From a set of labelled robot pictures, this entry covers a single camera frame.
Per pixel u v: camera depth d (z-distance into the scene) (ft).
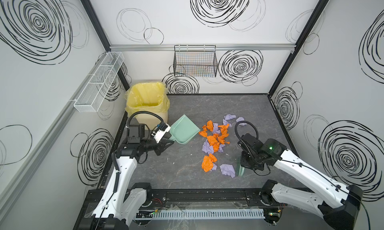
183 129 2.61
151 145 2.11
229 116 3.45
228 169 2.71
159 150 2.14
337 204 1.27
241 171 2.46
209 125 3.30
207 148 2.98
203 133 3.16
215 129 3.17
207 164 2.78
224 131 3.16
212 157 2.84
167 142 2.23
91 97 2.38
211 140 3.09
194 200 2.45
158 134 2.13
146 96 3.18
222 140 3.01
